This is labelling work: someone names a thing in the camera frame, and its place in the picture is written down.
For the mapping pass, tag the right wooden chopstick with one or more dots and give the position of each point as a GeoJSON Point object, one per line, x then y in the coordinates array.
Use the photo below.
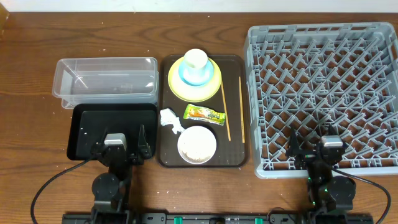
{"type": "Point", "coordinates": [241, 109]}

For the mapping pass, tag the yellow plate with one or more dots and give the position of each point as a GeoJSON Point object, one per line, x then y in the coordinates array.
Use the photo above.
{"type": "Point", "coordinates": [190, 93]}

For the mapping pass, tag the grey plastic dishwasher rack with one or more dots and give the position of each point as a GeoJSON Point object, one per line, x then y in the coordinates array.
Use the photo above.
{"type": "Point", "coordinates": [308, 77]}

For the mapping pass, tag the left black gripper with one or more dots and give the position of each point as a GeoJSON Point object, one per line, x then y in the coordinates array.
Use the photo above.
{"type": "Point", "coordinates": [145, 151]}

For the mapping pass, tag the light blue bowl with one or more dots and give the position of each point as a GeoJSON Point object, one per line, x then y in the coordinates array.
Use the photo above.
{"type": "Point", "coordinates": [208, 75]}

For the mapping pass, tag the left wooden chopstick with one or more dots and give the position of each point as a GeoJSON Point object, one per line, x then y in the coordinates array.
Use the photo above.
{"type": "Point", "coordinates": [226, 112]}

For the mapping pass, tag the green orange snack wrapper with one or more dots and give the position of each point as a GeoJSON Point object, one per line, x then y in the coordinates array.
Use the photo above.
{"type": "Point", "coordinates": [201, 113]}

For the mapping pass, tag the wooden chopstick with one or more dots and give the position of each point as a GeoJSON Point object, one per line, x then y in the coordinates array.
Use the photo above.
{"type": "Point", "coordinates": [226, 112]}
{"type": "Point", "coordinates": [241, 109]}

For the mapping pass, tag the cream white cup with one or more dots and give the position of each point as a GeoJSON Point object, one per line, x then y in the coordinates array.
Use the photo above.
{"type": "Point", "coordinates": [194, 63]}

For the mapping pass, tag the dark brown serving tray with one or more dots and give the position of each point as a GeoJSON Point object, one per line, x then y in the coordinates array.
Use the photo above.
{"type": "Point", "coordinates": [228, 153]}

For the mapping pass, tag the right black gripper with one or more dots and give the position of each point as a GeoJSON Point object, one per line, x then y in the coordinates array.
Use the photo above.
{"type": "Point", "coordinates": [306, 156]}

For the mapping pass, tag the white bowl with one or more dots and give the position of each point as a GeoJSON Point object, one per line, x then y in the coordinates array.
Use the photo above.
{"type": "Point", "coordinates": [197, 145]}

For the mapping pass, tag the white tissue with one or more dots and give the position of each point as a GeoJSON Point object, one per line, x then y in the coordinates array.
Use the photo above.
{"type": "Point", "coordinates": [168, 117]}

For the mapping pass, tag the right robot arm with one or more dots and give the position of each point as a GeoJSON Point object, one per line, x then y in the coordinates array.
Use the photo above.
{"type": "Point", "coordinates": [332, 196]}

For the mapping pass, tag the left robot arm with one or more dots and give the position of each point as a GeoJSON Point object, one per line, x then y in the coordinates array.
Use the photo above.
{"type": "Point", "coordinates": [111, 189]}

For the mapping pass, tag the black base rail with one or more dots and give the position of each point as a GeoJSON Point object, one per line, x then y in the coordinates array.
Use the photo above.
{"type": "Point", "coordinates": [277, 218]}

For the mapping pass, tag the clear plastic bin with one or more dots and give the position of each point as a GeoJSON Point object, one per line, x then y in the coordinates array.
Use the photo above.
{"type": "Point", "coordinates": [128, 80]}

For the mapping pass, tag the black plastic tray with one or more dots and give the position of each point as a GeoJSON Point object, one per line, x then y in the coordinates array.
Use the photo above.
{"type": "Point", "coordinates": [90, 120]}

